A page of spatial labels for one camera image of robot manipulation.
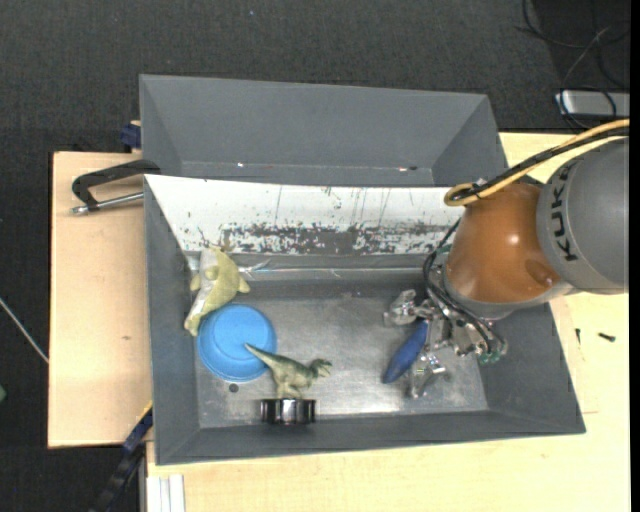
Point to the small black screw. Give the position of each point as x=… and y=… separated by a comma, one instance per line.
x=607, y=338

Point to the pale wood board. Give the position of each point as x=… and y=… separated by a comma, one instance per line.
x=97, y=300

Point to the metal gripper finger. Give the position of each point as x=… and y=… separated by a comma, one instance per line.
x=403, y=307
x=422, y=372

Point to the blue plastic bowl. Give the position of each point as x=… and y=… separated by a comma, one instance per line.
x=227, y=340

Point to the grey metal bin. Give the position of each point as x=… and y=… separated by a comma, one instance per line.
x=345, y=345

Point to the green toy dinosaur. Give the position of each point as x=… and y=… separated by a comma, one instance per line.
x=290, y=374

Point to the clear plastic bag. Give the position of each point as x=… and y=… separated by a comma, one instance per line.
x=204, y=265

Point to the blue oblong toy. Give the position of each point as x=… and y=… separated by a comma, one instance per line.
x=406, y=355

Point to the yellow-green plush dolphin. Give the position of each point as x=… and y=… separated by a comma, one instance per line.
x=222, y=282

